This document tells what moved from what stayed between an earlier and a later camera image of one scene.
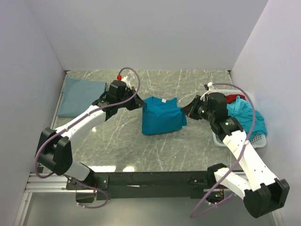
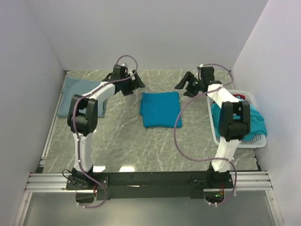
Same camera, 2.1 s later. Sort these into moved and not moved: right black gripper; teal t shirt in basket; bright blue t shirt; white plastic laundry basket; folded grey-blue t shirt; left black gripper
Moved: left black gripper; bright blue t shirt; right black gripper
Not moved: teal t shirt in basket; white plastic laundry basket; folded grey-blue t shirt
